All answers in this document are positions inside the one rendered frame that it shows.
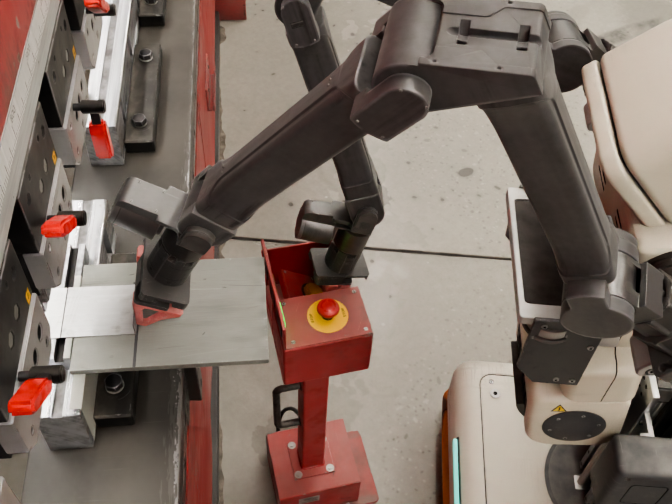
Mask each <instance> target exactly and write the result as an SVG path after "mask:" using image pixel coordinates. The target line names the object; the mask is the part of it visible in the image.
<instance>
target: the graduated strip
mask: <svg viewBox="0 0 672 504"><path fill-rule="evenodd" d="M49 4H50V0H38V2H37V6H36V10H35V14H34V17H33V21H32V25H31V29H30V33H29V37H28V41H27V45H26V49H25V53H24V57H23V61H22V65H21V69H20V73H19V77H18V81H17V85H16V89H15V93H14V97H13V101H12V105H11V109H10V113H9V117H8V121H7V125H6V129H5V133H4V136H3V140H2V144H1V148H0V213H1V209H2V205H3V200H4V196H5V192H6V188H7V183H8V179H9V175H10V170H11V166H12V162H13V158H14V153H15V149H16V145H17V141H18V136H19V132H20V128H21V124H22V119H23V115H24V111H25V107H26V102H27V98H28V94H29V90H30V85H31V81H32V77H33V72H34V68H35V64H36V60H37V55H38V51H39V47H40V43H41V38H42V34H43V30H44V26H45V21H46V17H47V13H48V9H49Z"/></svg>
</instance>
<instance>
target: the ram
mask: <svg viewBox="0 0 672 504"><path fill-rule="evenodd" d="M37 2H38V0H0V148H1V144H2V140H3V136H4V133H5V129H6V125H7V121H8V117H9V113H10V109H11V105H12V101H13V97H14V93H15V89H16V85H17V81H18V77H19V73H20V69H21V65H22V61H23V57H24V53H25V49H26V45H27V41H28V37H29V33H30V29H31V25H32V21H33V17H34V14H35V10H36V6H37ZM59 2H60V0H50V4H49V9H48V13H47V17H46V21H45V26H44V30H43V34H42V38H41V43H40V47H39V51H38V55H37V60H36V64H35V68H34V72H33V77H32V81H31V85H30V90H29V94H28V98H27V102H26V107H25V111H24V115H23V119H22V124H21V128H20V132H19V136H18V141H17V145H16V149H15V153H14V158H13V162H12V166H11V170H10V175H9V179H8V183H7V188H6V192H5V196H4V200H3V205H2V209H1V213H0V268H1V264H2V259H3V255H4V250H5V246H6V241H7V237H8V232H9V228H10V223H11V219H12V214H13V210H14V205H15V201H16V196H17V192H18V187H19V183H20V178H21V174H22V169H23V165H24V160H25V156H26V151H27V147H28V142H29V138H30V133H31V129H32V124H33V119H34V115H35V110H36V106H37V101H38V97H39V92H40V88H41V83H42V79H43V74H44V70H45V65H46V61H47V56H48V52H49V47H50V43H51V38H52V34H53V29H54V25H55V20H56V16H57V11H58V7H59Z"/></svg>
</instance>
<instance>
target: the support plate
mask: <svg viewBox="0 0 672 504"><path fill-rule="evenodd" d="M136 269H137V263H117V264H95V265H84V269H83V277H82V284H81V287H93V286H115V285H135V284H133V282H135V280H136ZM134 342H135V334H133V335H113V336H94V337H74V342H73V349H72V356H71V364H70V373H71V374H72V375H73V374H90V373H107V372H124V371H142V370H159V369H176V368H194V367H211V366H228V365H245V364H263V363H269V351H268V329H267V307H266V284H265V262H264V257H247V258H225V259H203V260H199V261H198V263H197V264H196V266H195V267H194V269H193V270H192V272H191V280H190V302H189V304H188V306H187V307H186V308H185V309H184V310H183V314H182V315H181V316H180V317H176V318H170V319H164V320H160V321H157V322H155V323H152V324H150V325H147V326H142V325H139V329H138V342H137V354H136V367H132V366H133V354H134Z"/></svg>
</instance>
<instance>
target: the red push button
mask: <svg viewBox="0 0 672 504"><path fill-rule="evenodd" d="M339 310H340V307H339V304H338V302H337V301H335V300H334V299H331V298H325V299H322V300H321V301H319V303H318V305H317V312H318V314H319V315H321V316H322V318H323V319H324V320H332V319H333V317H335V316H336V315H337V314H338V313H339Z"/></svg>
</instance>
